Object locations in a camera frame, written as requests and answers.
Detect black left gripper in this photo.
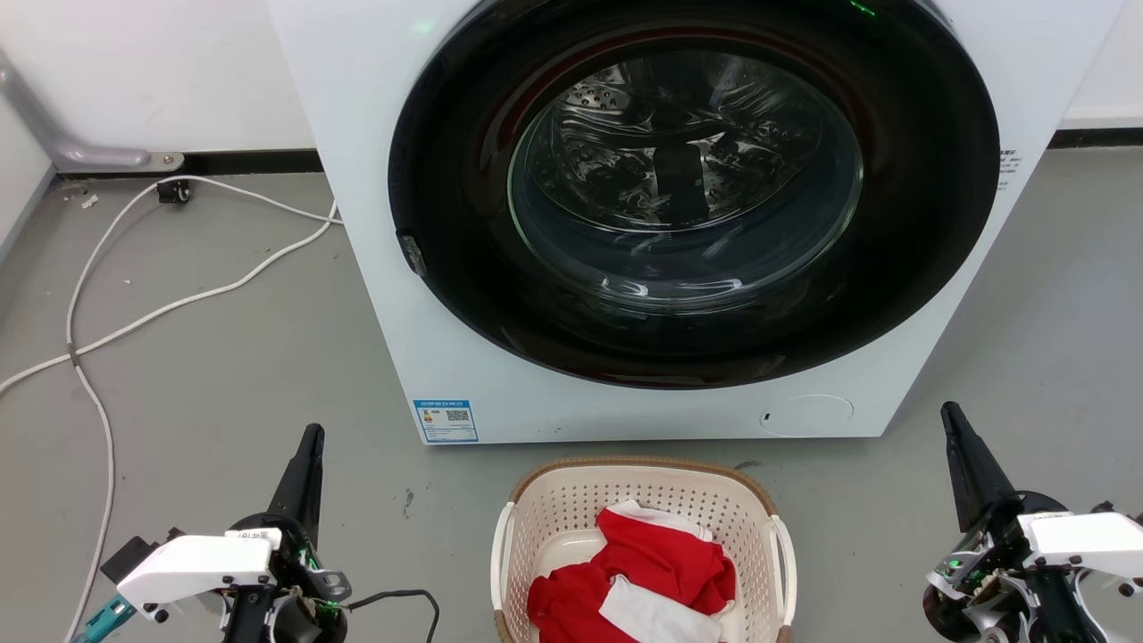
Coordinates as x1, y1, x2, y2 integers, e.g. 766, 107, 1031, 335
223, 424, 352, 643

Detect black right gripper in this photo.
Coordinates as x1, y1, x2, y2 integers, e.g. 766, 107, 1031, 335
922, 402, 1077, 643

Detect beige plastic laundry basket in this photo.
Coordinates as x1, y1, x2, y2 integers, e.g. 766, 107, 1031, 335
489, 457, 797, 643

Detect blue energy label sticker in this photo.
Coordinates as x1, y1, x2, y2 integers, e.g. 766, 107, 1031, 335
413, 398, 480, 445

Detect round white filter cover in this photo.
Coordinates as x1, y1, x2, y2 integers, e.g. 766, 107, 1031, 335
759, 394, 855, 438

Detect white front-load washing machine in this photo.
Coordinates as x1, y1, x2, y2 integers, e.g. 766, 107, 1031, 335
266, 0, 1128, 446

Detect red and white garment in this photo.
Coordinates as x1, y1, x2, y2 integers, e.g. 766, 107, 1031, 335
527, 500, 738, 643

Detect black skirting strip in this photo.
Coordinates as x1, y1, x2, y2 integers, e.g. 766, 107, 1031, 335
1048, 129, 1143, 149
58, 149, 323, 178

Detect black round washer door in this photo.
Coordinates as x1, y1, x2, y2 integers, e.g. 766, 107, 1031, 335
388, 0, 1001, 390

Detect round glass door window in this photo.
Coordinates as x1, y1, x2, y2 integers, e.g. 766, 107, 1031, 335
507, 49, 864, 313

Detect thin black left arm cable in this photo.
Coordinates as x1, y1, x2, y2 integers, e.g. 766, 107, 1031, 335
343, 589, 441, 643

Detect white power cable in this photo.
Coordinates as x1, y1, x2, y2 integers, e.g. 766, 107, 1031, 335
0, 198, 342, 397
64, 175, 342, 643

